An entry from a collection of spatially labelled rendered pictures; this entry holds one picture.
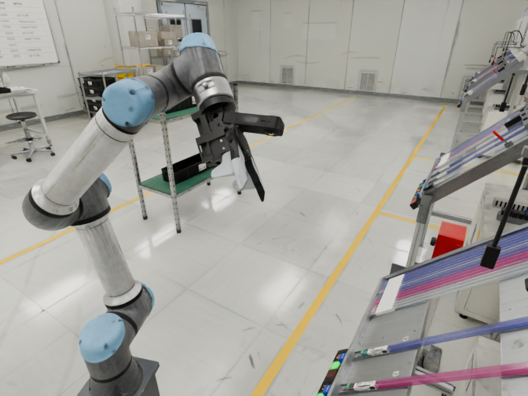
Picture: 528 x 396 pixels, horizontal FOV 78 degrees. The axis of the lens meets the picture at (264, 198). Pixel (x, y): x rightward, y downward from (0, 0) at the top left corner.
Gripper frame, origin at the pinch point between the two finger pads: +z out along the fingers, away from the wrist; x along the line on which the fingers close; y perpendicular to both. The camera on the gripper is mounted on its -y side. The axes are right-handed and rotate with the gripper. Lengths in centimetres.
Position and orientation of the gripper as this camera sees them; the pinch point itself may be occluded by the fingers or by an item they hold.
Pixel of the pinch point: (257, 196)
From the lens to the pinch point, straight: 60.3
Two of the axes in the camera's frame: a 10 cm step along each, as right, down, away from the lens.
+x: -2.3, -1.4, -9.6
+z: 3.1, 9.3, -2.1
